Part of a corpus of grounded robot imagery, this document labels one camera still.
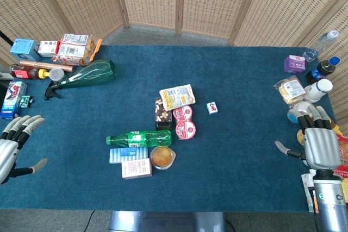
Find orange fruit jelly cup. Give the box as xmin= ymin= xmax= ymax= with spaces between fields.
xmin=150 ymin=146 xmax=176 ymax=171

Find white red milk carton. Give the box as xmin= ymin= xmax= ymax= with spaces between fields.
xmin=38 ymin=40 xmax=61 ymax=58

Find brown tea bottle yellow cap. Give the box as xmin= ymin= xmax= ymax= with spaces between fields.
xmin=9 ymin=63 xmax=51 ymax=80

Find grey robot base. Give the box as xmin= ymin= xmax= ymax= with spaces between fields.
xmin=108 ymin=210 xmax=226 ymax=232

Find wicker folding screen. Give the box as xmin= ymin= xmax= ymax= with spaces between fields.
xmin=0 ymin=0 xmax=348 ymax=120

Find black box of nuts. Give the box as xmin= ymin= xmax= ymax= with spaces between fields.
xmin=154 ymin=97 xmax=173 ymax=131

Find copper coloured tube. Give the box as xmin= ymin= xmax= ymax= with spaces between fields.
xmin=19 ymin=60 xmax=76 ymax=72

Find pink medicine box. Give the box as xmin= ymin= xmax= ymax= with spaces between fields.
xmin=121 ymin=158 xmax=153 ymax=180

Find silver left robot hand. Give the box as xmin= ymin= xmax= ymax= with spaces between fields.
xmin=0 ymin=115 xmax=48 ymax=185

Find bagged bread slices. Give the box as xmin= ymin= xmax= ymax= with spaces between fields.
xmin=273 ymin=76 xmax=308 ymax=105

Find green glass spray bottle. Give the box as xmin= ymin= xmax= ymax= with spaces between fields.
xmin=43 ymin=59 xmax=117 ymax=101

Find red yellow snack bag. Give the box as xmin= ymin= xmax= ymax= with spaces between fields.
xmin=332 ymin=123 xmax=348 ymax=180

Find white yogurt bottle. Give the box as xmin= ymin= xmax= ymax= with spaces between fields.
xmin=303 ymin=78 xmax=334 ymax=104

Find white mahjong tile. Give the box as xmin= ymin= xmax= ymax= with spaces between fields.
xmin=206 ymin=102 xmax=220 ymax=115

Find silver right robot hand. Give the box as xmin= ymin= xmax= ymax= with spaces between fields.
xmin=275 ymin=105 xmax=341 ymax=172

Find red white snack bag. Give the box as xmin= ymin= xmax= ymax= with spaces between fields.
xmin=52 ymin=33 xmax=103 ymax=67

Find light blue carton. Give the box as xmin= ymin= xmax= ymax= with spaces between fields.
xmin=10 ymin=38 xmax=39 ymax=61

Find red white twin cup pack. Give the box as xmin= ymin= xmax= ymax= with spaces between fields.
xmin=173 ymin=105 xmax=197 ymax=141

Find green plastic soda bottle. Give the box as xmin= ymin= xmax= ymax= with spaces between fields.
xmin=105 ymin=129 xmax=173 ymax=148

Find dark soda bottle blue cap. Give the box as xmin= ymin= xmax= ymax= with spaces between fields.
xmin=306 ymin=56 xmax=341 ymax=84

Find yellow white snack packet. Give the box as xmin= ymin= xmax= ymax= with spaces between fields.
xmin=159 ymin=84 xmax=197 ymax=112

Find black cable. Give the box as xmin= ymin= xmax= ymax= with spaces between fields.
xmin=81 ymin=210 xmax=96 ymax=232

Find blue toothpaste box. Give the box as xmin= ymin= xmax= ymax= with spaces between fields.
xmin=0 ymin=80 xmax=28 ymax=120

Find clear water bottle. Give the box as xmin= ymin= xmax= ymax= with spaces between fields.
xmin=302 ymin=29 xmax=339 ymax=62

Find white blue round container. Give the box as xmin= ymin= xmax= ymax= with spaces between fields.
xmin=287 ymin=101 xmax=316 ymax=123

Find purple small carton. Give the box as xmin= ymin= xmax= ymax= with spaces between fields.
xmin=284 ymin=54 xmax=306 ymax=75

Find grey round lid jar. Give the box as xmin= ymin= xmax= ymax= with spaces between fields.
xmin=48 ymin=67 xmax=65 ymax=81

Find blue white ribbed pack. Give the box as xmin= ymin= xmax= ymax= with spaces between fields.
xmin=109 ymin=147 xmax=149 ymax=164

